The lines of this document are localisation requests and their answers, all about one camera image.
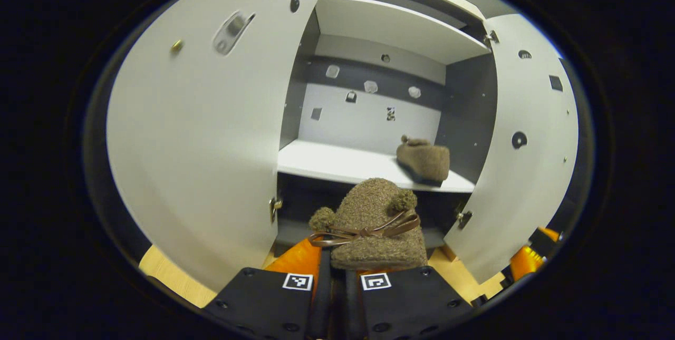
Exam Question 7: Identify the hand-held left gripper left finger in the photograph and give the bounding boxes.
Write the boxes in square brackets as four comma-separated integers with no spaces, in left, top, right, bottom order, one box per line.
[202,237,333,340]

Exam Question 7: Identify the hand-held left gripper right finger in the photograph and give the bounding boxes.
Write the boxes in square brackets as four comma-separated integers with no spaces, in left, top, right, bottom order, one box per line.
[344,265,474,340]

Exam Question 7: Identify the white cabinet door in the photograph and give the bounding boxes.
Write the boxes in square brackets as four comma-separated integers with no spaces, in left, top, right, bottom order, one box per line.
[105,0,338,293]
[443,13,580,285]

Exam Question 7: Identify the brown fuzzy shoe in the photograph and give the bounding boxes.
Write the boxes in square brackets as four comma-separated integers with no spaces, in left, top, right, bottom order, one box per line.
[396,134,451,188]
[308,178,429,272]

